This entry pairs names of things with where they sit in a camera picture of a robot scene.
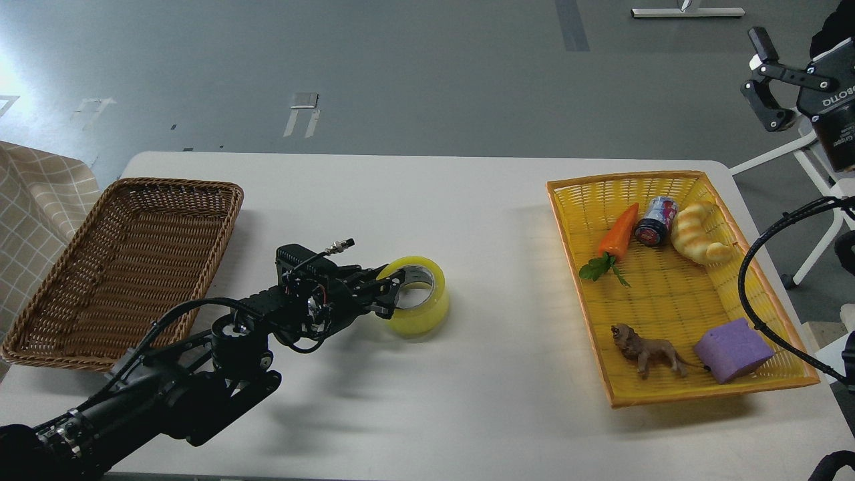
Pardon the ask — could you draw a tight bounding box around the yellow tape roll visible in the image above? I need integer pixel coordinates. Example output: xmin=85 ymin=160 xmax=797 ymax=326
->
xmin=377 ymin=256 xmax=450 ymax=338

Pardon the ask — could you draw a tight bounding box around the beige checkered cloth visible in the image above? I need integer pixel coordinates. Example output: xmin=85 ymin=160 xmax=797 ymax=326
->
xmin=1 ymin=141 xmax=102 ymax=335

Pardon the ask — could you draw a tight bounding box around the toy croissant bread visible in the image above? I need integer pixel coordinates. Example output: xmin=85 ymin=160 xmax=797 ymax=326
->
xmin=671 ymin=201 xmax=735 ymax=265

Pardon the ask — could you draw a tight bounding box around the orange toy carrot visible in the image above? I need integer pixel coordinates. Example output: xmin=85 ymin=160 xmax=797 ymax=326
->
xmin=578 ymin=203 xmax=639 ymax=287

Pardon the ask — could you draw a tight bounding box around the brown wicker basket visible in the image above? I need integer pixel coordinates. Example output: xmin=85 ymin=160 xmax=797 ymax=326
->
xmin=2 ymin=177 xmax=244 ymax=372

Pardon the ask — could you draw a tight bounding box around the purple foam block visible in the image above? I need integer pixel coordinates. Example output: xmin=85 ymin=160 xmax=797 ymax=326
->
xmin=693 ymin=317 xmax=775 ymax=384

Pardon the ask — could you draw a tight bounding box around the brown toy lion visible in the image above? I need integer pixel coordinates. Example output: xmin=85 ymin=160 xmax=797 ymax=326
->
xmin=610 ymin=323 xmax=709 ymax=379

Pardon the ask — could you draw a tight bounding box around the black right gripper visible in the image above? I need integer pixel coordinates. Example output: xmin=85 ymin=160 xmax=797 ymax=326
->
xmin=741 ymin=27 xmax=854 ymax=172

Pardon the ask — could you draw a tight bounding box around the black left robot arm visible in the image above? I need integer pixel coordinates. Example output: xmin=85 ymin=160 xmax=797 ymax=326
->
xmin=2 ymin=238 xmax=431 ymax=480

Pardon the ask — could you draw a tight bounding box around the small soda can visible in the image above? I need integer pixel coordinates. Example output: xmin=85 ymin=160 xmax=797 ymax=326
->
xmin=633 ymin=196 xmax=679 ymax=247

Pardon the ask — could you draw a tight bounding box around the white chair frame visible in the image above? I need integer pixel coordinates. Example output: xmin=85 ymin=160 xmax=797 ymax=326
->
xmin=729 ymin=129 xmax=853 ymax=290

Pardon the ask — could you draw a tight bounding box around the white stand base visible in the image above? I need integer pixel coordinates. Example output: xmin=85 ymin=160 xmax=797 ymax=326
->
xmin=630 ymin=1 xmax=745 ymax=19

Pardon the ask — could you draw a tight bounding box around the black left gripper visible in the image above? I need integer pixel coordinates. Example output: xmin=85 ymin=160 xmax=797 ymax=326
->
xmin=277 ymin=245 xmax=405 ymax=338

